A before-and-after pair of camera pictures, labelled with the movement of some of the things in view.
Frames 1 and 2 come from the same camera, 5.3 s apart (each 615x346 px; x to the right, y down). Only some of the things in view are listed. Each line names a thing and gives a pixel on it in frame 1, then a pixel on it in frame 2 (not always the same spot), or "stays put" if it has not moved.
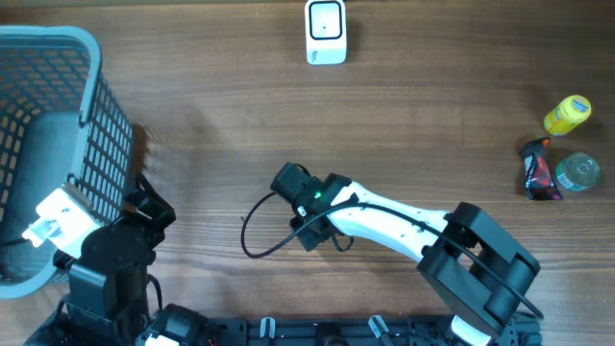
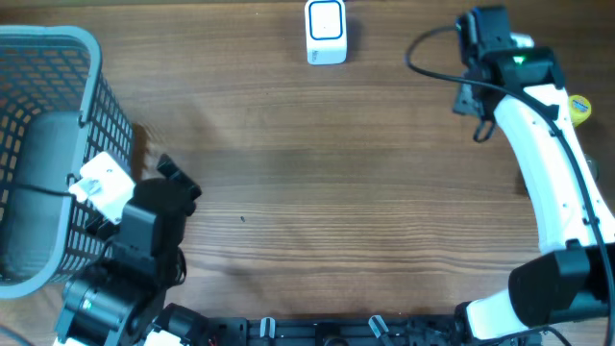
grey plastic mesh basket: [61, 122] stays put
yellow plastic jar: [569, 113] stays put
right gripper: [309, 236] -> [459, 107]
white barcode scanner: [326, 26] stays put
